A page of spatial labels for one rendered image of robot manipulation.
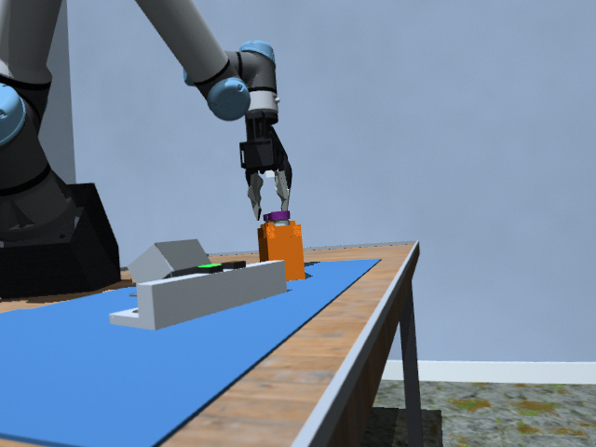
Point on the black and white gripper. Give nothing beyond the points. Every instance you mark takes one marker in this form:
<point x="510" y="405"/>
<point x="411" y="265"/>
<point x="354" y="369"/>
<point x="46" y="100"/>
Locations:
<point x="264" y="154"/>

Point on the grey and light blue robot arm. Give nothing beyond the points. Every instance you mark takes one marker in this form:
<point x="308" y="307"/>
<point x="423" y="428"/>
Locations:
<point x="34" y="200"/>

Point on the blue flat mat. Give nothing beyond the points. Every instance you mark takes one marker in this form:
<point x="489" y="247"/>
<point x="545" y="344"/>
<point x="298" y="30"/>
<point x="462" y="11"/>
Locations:
<point x="69" y="378"/>

